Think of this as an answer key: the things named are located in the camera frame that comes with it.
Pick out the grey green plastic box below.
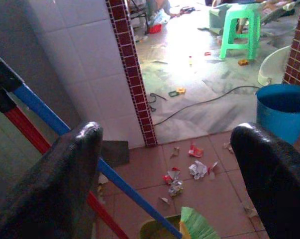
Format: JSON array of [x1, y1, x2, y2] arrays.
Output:
[[208, 3, 230, 35]]

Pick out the white plastic basin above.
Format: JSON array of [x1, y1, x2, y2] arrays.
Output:
[[258, 45, 292, 87]]

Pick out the red white torn wrapper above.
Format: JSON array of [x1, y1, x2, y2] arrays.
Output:
[[163, 167, 182, 185]]

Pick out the white crumpled paper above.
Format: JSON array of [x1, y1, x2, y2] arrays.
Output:
[[189, 160, 208, 180]]

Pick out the crumpled foil wrapper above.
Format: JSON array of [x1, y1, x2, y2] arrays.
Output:
[[168, 179, 185, 197]]

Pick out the black floor cable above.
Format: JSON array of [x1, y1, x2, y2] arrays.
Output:
[[153, 86, 261, 125]]

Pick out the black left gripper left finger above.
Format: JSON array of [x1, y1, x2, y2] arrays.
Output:
[[0, 121, 103, 239]]

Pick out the black strap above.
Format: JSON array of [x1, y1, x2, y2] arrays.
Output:
[[148, 93, 168, 113]]

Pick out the yellow dustpan with red handle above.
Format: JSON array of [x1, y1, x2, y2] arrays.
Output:
[[0, 84, 184, 239]]

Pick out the red white snack wrapper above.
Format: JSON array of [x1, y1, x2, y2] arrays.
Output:
[[189, 142, 204, 158]]

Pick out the blue white plastic bag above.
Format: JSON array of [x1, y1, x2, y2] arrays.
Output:
[[153, 9, 171, 25]]

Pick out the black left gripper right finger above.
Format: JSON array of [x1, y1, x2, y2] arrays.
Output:
[[230, 122, 300, 239]]

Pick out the blue plastic bucket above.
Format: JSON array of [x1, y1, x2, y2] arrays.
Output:
[[255, 84, 300, 145]]

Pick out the red white wrapper scrap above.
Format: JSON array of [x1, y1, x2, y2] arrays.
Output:
[[207, 161, 219, 180]]

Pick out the green plastic stool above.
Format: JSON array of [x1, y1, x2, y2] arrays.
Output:
[[219, 2, 262, 60]]

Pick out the red plastic container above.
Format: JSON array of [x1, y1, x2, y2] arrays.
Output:
[[148, 23, 163, 34]]

